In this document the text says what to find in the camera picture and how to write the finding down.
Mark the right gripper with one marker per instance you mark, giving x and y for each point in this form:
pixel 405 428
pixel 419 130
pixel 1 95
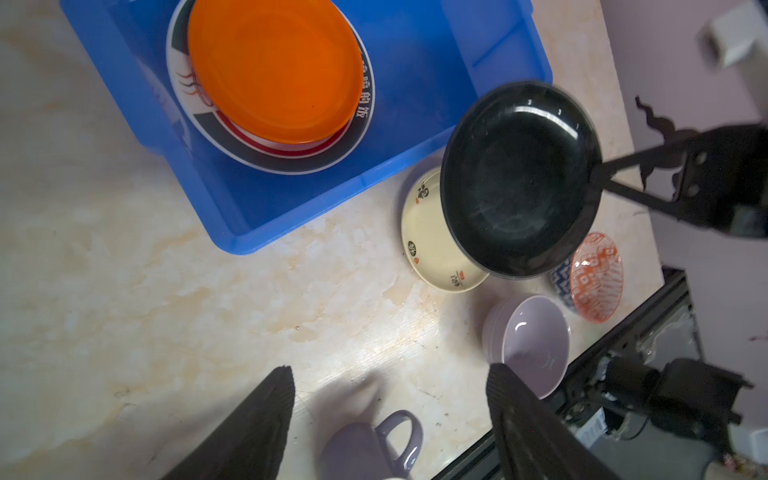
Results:
pixel 726 180

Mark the purple mug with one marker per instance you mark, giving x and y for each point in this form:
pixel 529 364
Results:
pixel 362 451

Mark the orange plate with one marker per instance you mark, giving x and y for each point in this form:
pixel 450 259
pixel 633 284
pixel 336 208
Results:
pixel 287 71

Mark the black plate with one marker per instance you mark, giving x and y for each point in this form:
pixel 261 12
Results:
pixel 514 182

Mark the blue plastic bin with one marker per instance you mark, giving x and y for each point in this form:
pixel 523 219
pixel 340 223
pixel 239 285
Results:
pixel 431 61

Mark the red patterned bowl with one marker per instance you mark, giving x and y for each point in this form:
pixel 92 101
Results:
pixel 591 281

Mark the white plate green rim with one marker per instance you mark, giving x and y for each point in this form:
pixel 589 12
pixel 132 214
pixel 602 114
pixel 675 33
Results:
pixel 243 146

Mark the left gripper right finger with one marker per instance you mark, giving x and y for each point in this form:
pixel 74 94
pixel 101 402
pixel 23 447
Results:
pixel 531 441

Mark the lavender bowl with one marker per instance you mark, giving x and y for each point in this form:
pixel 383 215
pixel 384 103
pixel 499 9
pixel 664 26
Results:
pixel 530 335

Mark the cream yellow plate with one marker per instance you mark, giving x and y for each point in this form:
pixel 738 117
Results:
pixel 428 244

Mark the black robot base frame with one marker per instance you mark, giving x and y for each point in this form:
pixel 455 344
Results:
pixel 661 329

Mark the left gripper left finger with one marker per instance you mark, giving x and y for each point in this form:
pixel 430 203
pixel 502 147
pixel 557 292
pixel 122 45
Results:
pixel 250 443

